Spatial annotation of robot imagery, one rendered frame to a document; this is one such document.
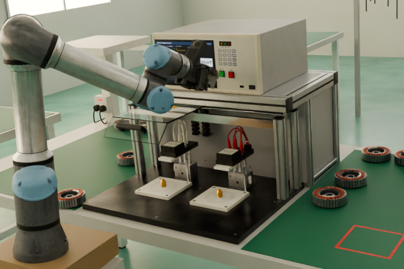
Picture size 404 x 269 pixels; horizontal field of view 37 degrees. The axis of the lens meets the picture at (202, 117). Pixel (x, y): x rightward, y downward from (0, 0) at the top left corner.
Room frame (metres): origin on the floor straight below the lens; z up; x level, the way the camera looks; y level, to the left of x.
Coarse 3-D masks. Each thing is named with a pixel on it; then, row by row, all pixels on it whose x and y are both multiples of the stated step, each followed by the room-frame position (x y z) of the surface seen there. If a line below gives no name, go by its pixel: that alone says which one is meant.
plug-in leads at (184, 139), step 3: (174, 123) 2.19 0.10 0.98; (183, 123) 2.21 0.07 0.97; (180, 126) 2.21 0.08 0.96; (183, 126) 2.17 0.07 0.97; (186, 126) 2.18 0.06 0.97; (183, 129) 2.16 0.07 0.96; (186, 129) 2.18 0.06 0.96; (180, 132) 2.20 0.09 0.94; (183, 132) 2.16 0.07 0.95; (186, 132) 2.18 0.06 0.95; (174, 135) 2.18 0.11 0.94; (180, 135) 2.20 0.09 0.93; (183, 135) 2.16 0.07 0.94; (186, 135) 2.18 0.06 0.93; (174, 138) 2.18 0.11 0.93; (180, 138) 2.20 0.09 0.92; (183, 138) 2.16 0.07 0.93; (186, 138) 2.18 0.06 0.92; (180, 141) 2.17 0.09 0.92; (183, 141) 2.16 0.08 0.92; (186, 141) 2.18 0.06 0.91; (186, 144) 2.18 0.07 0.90
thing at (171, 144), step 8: (168, 144) 2.13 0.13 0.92; (176, 144) 2.12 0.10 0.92; (184, 144) 2.14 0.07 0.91; (192, 144) 2.17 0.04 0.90; (168, 152) 2.10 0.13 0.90; (176, 152) 2.09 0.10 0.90; (184, 152) 2.13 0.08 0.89; (160, 160) 2.10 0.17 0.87; (168, 160) 2.07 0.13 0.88; (184, 160) 2.18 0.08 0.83
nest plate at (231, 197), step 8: (208, 192) 1.97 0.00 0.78; (224, 192) 1.96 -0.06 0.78; (232, 192) 1.96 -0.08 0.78; (240, 192) 1.95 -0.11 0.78; (248, 192) 1.94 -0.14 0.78; (192, 200) 1.92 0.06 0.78; (200, 200) 1.91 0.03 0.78; (208, 200) 1.91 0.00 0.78; (216, 200) 1.90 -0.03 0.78; (224, 200) 1.89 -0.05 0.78; (232, 200) 1.89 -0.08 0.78; (240, 200) 1.90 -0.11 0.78; (216, 208) 1.85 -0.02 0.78; (224, 208) 1.83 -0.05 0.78
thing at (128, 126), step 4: (120, 124) 1.96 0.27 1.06; (124, 124) 1.95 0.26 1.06; (128, 124) 1.94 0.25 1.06; (132, 124) 1.93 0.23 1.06; (120, 128) 1.96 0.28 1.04; (124, 128) 1.94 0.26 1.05; (128, 128) 1.93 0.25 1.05; (132, 128) 1.92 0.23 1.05; (136, 128) 1.91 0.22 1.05; (140, 128) 1.90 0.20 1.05; (144, 128) 1.92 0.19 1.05; (140, 132) 1.92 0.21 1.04; (144, 132) 1.91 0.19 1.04
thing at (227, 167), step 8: (224, 152) 1.99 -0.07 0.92; (232, 152) 1.98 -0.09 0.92; (240, 152) 1.99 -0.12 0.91; (248, 152) 2.03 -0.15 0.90; (216, 160) 1.98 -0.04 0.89; (224, 160) 1.96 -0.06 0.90; (232, 160) 1.95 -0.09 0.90; (240, 160) 1.99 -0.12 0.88; (216, 168) 1.96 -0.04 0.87; (224, 168) 1.94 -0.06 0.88; (232, 168) 1.95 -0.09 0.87; (240, 168) 2.04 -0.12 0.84
